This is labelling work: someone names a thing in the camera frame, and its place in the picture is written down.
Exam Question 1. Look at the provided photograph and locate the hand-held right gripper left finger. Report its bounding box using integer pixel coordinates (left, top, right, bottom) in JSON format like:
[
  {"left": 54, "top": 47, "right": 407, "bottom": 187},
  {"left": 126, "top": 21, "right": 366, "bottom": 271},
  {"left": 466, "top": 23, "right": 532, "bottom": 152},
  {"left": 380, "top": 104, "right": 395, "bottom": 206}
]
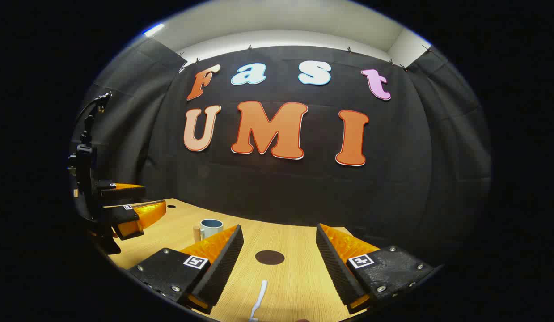
[{"left": 127, "top": 225, "right": 244, "bottom": 314}]

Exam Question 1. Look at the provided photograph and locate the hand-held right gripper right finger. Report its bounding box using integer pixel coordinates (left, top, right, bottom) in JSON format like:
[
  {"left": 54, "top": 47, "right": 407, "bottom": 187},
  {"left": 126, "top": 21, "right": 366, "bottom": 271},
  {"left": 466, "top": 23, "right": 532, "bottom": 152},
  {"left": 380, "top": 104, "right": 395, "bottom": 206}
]
[{"left": 316, "top": 223, "right": 435, "bottom": 314}]

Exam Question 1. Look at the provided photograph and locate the pale blue cup wooden handle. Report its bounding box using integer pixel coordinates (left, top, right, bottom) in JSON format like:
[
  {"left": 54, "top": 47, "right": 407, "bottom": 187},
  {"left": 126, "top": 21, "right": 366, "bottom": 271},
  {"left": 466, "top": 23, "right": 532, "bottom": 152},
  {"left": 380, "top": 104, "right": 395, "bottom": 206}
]
[{"left": 193, "top": 219, "right": 224, "bottom": 243}]

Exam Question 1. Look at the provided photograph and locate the white toothbrush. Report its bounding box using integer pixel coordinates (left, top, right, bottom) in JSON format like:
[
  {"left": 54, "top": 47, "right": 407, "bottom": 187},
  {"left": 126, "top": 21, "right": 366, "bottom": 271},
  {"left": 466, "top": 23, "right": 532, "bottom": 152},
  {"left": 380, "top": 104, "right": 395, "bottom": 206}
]
[{"left": 249, "top": 280, "right": 268, "bottom": 322}]

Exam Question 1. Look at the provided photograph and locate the round dark brown coaster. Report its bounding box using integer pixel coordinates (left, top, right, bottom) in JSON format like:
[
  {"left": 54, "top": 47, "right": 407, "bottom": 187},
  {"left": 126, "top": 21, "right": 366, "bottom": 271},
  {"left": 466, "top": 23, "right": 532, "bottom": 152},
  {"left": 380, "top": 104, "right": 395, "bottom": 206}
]
[{"left": 255, "top": 250, "right": 285, "bottom": 265}]

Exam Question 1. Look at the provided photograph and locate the wooden desktop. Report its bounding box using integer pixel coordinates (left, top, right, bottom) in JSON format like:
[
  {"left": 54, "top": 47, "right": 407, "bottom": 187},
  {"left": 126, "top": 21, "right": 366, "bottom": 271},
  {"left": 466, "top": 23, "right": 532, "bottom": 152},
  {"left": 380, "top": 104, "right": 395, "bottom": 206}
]
[{"left": 108, "top": 198, "right": 371, "bottom": 322}]

